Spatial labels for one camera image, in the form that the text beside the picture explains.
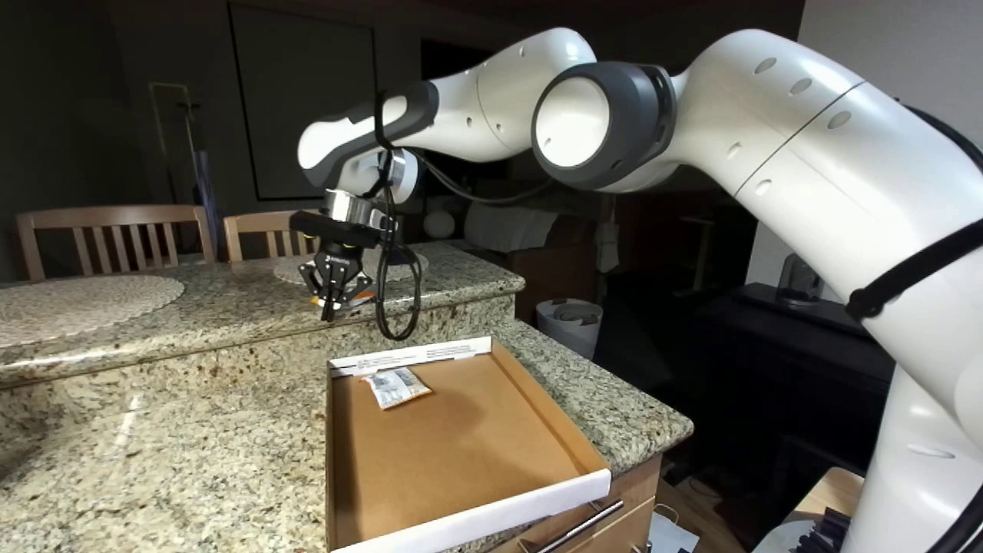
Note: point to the dark sideboard cabinet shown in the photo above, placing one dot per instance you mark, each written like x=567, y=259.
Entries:
x=786, y=379

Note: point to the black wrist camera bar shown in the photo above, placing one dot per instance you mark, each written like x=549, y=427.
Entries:
x=333, y=228

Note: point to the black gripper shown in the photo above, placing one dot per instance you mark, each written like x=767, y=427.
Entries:
x=335, y=266

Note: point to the small round white object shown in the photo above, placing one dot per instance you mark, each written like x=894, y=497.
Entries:
x=441, y=226

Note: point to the orange sachet with white back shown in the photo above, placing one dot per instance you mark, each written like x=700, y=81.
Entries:
x=398, y=387

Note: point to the flat cardboard box white rim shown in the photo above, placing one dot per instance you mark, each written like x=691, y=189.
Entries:
x=448, y=451

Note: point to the light wooden board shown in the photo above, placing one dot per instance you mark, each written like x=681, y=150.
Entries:
x=828, y=488

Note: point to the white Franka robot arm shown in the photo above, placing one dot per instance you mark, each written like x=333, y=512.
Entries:
x=799, y=154

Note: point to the black phone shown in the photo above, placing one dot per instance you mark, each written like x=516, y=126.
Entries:
x=401, y=255

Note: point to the metal kettle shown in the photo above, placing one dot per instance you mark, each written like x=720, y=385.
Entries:
x=792, y=278

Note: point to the white trash bin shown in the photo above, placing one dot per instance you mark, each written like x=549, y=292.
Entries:
x=568, y=325

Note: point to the round woven placemat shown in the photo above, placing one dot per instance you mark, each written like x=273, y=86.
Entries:
x=73, y=304
x=286, y=272

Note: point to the wooden slat-back chair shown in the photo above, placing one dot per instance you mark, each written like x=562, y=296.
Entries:
x=261, y=219
x=110, y=217

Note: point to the white bag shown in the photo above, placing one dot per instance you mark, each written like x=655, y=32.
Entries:
x=509, y=226

